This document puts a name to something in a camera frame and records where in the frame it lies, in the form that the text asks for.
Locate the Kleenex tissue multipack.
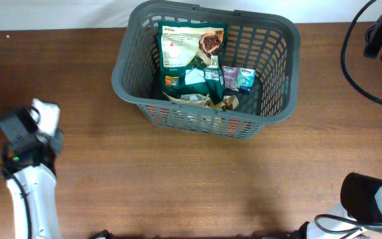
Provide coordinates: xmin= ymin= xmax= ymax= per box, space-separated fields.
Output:
xmin=222 ymin=66 xmax=256 ymax=95

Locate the beige paper pouch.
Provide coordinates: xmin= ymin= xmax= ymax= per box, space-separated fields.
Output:
xmin=164 ymin=93 xmax=211 ymax=108

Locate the green coffee bean bag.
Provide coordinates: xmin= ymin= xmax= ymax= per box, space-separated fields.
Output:
xmin=158 ymin=21 xmax=228 ymax=104

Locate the orange spaghetti packet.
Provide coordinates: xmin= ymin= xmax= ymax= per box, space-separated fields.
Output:
xmin=141 ymin=106 xmax=251 ymax=139

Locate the brown clear snack bag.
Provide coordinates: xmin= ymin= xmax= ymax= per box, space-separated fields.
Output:
xmin=206 ymin=95 xmax=239 ymax=111

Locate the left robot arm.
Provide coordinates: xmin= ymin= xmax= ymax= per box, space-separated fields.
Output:
xmin=0 ymin=103 xmax=63 ymax=238

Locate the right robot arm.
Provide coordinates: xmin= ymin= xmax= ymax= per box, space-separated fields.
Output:
xmin=287 ymin=15 xmax=382 ymax=238

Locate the grey plastic basket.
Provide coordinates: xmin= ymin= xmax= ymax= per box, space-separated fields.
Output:
xmin=111 ymin=1 xmax=301 ymax=139

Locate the black cable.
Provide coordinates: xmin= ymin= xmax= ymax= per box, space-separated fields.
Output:
xmin=340 ymin=0 xmax=382 ymax=114

